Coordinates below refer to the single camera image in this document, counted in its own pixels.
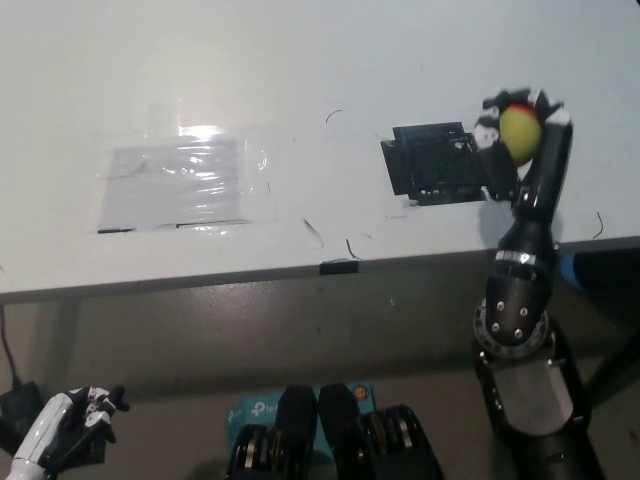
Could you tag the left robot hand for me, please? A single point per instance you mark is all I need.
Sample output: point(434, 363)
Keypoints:
point(47, 425)

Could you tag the teal tp-link box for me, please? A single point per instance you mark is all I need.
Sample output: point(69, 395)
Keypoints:
point(250, 412)

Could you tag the blue object under table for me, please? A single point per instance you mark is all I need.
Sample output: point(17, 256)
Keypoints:
point(570, 272)

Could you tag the black tape patch on table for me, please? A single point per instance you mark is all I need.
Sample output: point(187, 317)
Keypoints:
point(430, 165)

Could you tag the black power adapter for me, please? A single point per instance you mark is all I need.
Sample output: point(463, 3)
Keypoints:
point(17, 405)

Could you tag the small black tape strip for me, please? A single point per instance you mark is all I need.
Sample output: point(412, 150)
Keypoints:
point(339, 268)

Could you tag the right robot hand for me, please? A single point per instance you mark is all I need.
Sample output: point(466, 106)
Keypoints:
point(547, 165)

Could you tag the clear plastic film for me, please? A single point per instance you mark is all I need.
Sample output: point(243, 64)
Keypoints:
point(257, 165)

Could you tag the black table leg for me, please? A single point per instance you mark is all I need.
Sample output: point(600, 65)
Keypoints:
point(617, 362)

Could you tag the orange and yellow tennis ball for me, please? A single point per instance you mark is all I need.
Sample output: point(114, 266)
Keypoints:
point(520, 135)

